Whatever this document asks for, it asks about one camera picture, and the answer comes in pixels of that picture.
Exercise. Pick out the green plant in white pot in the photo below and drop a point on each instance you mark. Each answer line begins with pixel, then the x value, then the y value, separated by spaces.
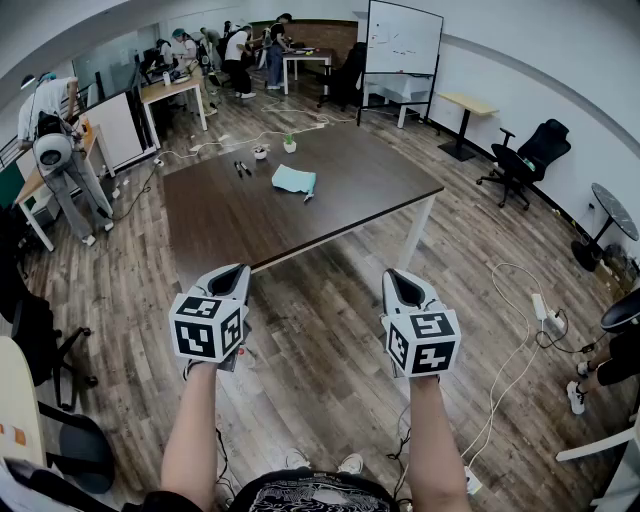
pixel 289 145

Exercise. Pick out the pink plant in white pot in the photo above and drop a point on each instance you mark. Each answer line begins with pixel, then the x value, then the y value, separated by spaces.
pixel 260 152

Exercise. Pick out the black marker pen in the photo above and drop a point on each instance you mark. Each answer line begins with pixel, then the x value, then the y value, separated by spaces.
pixel 238 169
pixel 246 168

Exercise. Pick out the black padded office chair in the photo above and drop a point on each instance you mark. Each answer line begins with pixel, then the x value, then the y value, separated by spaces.
pixel 347 75

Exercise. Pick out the black round stool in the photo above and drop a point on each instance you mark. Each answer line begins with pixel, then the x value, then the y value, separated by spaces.
pixel 622 312

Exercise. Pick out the white table leg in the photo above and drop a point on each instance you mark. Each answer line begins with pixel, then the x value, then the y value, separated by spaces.
pixel 415 230

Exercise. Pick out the cream round table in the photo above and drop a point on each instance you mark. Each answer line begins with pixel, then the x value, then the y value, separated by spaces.
pixel 15 390

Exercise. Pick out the black backpack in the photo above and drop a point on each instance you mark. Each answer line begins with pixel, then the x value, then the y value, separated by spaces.
pixel 49 124

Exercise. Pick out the person's white shoe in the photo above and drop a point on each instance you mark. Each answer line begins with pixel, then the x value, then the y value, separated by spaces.
pixel 296 459
pixel 351 464

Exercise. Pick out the light blue pencil pouch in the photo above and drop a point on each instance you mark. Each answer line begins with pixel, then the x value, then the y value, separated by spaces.
pixel 292 179

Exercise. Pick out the wooden top white desk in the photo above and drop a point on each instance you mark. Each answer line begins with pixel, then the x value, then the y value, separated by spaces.
pixel 165 90

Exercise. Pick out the person's left forearm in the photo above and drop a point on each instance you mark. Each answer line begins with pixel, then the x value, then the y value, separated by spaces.
pixel 190 435

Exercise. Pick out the white cloth covered table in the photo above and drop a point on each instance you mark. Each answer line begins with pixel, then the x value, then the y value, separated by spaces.
pixel 400 87

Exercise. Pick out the white extension socket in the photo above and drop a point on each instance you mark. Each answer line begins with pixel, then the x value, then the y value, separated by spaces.
pixel 539 306

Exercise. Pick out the orange drink bottle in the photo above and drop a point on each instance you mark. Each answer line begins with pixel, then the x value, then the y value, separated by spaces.
pixel 86 125

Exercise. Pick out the round black marble table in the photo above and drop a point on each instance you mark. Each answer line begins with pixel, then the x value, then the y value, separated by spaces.
pixel 615 210

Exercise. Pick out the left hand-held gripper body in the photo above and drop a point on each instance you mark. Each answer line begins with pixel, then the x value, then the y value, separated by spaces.
pixel 200 335

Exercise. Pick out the white partition panel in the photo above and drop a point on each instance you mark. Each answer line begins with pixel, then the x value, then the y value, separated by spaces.
pixel 115 130

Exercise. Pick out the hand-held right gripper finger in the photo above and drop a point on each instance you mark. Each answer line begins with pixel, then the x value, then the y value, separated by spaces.
pixel 390 300
pixel 426 296

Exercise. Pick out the white hanging helmet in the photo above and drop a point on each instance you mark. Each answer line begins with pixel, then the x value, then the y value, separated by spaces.
pixel 51 150

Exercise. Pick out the black mesh office chair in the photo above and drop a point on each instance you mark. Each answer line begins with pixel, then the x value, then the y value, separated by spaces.
pixel 540 150

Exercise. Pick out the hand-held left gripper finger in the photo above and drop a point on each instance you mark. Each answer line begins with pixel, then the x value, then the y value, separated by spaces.
pixel 212 280
pixel 241 292

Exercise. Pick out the orange sticky note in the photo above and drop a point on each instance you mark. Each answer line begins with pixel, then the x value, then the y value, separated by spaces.
pixel 15 435

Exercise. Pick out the person's right forearm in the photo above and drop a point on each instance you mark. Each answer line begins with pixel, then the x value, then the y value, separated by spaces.
pixel 435 440

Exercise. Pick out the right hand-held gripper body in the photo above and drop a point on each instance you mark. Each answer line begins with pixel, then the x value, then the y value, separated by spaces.
pixel 425 345

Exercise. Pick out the person's left white shoe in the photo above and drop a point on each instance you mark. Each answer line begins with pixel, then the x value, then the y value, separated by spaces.
pixel 296 459

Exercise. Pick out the person's black printed t-shirt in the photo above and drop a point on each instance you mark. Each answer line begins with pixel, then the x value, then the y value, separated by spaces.
pixel 315 495

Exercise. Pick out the whiteboard on black stand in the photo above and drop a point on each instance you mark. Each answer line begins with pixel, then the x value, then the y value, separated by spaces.
pixel 402 37

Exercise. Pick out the person's right white shoe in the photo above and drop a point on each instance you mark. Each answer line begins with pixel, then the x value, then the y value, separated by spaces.
pixel 351 464

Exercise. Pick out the long wooden top desk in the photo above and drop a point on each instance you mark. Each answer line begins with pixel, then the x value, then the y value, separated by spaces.
pixel 92 140

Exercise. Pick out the white chair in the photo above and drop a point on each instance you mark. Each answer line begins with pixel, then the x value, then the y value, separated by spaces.
pixel 600 445

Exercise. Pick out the black high-back office chair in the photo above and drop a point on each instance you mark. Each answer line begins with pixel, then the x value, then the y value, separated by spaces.
pixel 30 330

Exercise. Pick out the white plug adapter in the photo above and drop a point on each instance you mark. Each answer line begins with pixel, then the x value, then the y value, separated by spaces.
pixel 472 480

